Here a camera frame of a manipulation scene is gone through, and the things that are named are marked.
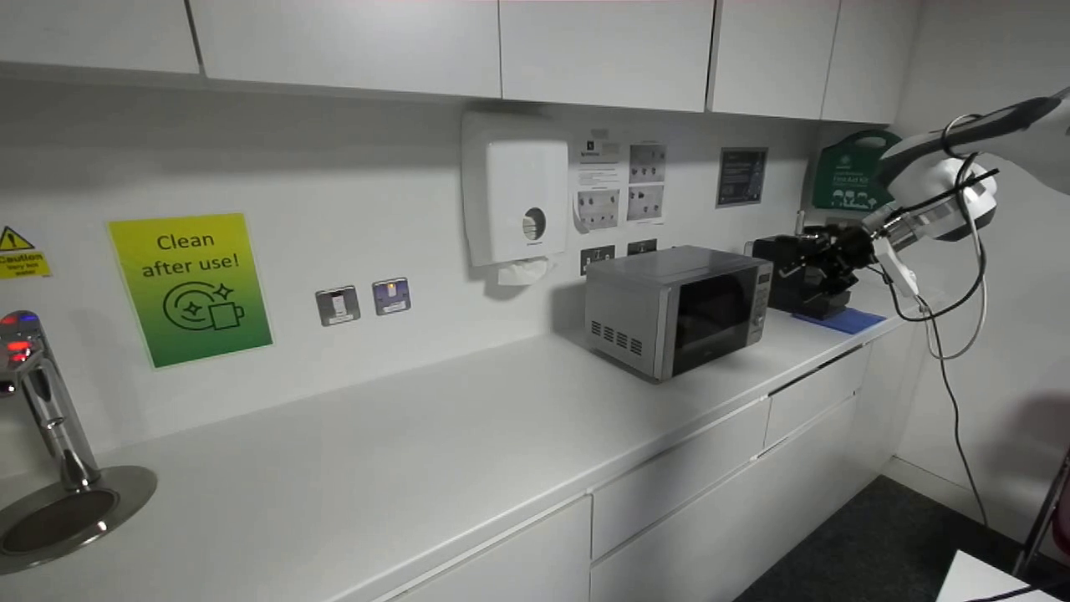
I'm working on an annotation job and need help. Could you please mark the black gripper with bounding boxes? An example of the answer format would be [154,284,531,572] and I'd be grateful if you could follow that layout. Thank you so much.
[806,224,874,269]

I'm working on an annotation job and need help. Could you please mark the silver microwave oven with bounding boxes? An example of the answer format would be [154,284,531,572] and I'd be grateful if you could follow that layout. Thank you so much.
[585,248,773,381]

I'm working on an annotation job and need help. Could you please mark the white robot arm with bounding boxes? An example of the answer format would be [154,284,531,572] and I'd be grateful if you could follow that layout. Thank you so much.
[798,94,1070,276]

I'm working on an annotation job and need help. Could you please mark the green first aid box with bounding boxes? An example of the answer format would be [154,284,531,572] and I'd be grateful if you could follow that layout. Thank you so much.
[811,129,896,214]

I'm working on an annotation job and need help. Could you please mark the blue cloth on counter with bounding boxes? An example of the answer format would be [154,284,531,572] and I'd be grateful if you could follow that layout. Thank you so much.
[796,307,888,335]

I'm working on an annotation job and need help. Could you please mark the white upper cabinets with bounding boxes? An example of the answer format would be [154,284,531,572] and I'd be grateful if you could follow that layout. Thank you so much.
[0,0,924,124]

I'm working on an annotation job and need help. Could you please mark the white instruction poster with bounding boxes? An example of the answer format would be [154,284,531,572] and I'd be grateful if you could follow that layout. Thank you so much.
[573,129,668,234]

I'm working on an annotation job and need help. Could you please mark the white lower cabinet drawers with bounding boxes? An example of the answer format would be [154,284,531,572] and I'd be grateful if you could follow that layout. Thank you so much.
[389,344,879,602]

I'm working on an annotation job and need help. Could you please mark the white paper towel dispenser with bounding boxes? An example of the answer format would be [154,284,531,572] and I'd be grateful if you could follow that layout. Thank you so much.
[462,112,568,287]

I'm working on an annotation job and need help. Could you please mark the green clean after use sign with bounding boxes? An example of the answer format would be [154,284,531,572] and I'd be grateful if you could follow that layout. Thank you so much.
[112,214,271,368]

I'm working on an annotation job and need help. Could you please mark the chrome water tap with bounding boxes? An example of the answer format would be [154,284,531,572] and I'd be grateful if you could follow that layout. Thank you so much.
[0,309,101,492]

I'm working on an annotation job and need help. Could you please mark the yellow warning sticker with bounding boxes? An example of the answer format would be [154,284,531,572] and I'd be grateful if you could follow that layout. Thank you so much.
[0,224,50,282]

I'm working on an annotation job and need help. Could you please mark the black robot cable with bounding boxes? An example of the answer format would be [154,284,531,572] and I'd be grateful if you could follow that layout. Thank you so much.
[874,110,1005,529]

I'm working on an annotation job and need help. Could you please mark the dark framed wall notice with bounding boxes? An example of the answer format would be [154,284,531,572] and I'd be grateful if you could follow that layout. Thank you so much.
[718,146,765,207]

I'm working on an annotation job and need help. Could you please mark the black double wall socket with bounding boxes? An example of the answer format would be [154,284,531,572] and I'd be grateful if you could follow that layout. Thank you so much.
[578,243,617,273]

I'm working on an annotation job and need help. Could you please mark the blue wall switch plate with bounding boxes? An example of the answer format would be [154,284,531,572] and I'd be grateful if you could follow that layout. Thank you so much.
[371,276,410,315]

